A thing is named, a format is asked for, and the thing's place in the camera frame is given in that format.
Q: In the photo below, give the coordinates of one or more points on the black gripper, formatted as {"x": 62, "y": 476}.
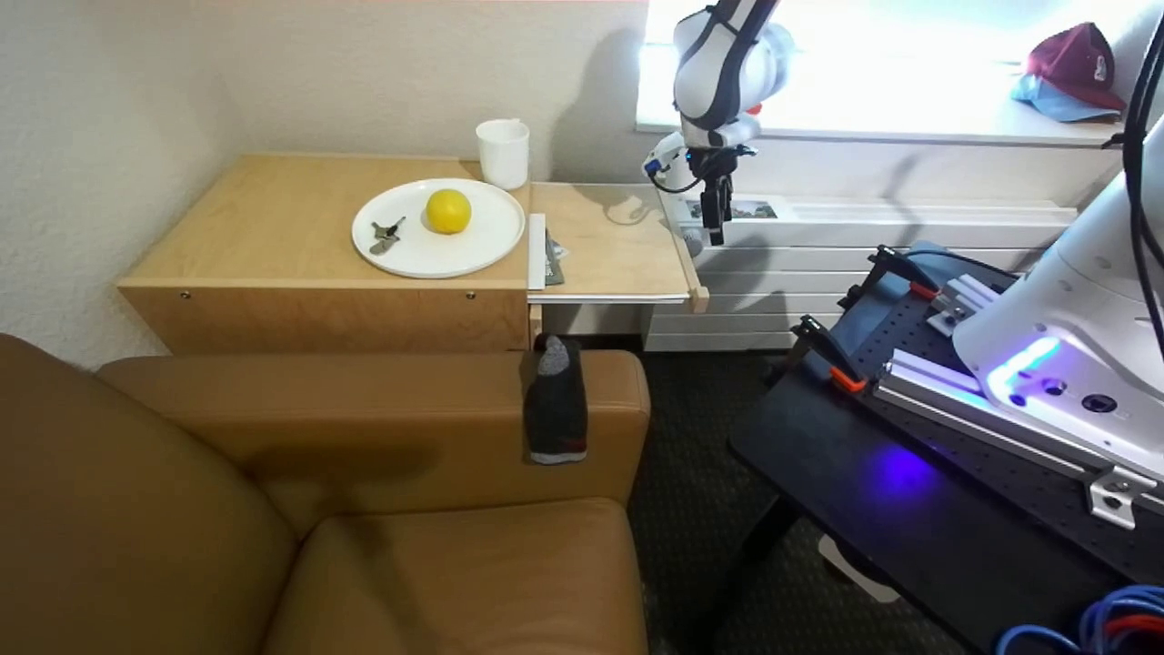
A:
{"x": 713, "y": 160}

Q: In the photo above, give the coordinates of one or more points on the yellow lemon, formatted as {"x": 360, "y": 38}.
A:
{"x": 450, "y": 212}

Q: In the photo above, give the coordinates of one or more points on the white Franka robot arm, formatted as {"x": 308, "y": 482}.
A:
{"x": 1094, "y": 303}

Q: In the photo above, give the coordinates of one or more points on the white round plate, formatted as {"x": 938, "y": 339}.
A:
{"x": 484, "y": 242}

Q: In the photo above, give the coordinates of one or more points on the white radiator unit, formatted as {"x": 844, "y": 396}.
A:
{"x": 822, "y": 258}

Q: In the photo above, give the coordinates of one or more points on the wooden pull-out shelf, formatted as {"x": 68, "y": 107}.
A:
{"x": 607, "y": 266}

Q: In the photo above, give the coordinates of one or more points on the silver metal shelf hinge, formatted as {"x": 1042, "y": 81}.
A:
{"x": 550, "y": 261}

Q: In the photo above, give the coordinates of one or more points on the black tool case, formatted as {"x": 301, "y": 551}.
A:
{"x": 885, "y": 316}

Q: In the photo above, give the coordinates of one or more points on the white cup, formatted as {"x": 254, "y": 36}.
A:
{"x": 502, "y": 152}

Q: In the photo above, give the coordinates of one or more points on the small metal object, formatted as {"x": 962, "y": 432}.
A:
{"x": 388, "y": 236}

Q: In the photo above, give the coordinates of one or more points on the black table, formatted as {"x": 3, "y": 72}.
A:
{"x": 896, "y": 497}

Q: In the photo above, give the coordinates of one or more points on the maroon baseball cap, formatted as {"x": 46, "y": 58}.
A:
{"x": 1075, "y": 60}

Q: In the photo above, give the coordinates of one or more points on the light wooden cabinet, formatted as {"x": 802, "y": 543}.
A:
{"x": 268, "y": 261}

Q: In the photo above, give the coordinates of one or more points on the brown leather sofa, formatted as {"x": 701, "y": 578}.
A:
{"x": 185, "y": 521}

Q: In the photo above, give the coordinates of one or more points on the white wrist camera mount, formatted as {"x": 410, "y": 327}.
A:
{"x": 670, "y": 160}

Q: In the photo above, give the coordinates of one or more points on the aluminium mounting rail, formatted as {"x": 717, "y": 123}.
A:
{"x": 958, "y": 405}

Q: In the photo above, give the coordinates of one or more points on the silver corner bracket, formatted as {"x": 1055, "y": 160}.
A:
{"x": 1115, "y": 500}

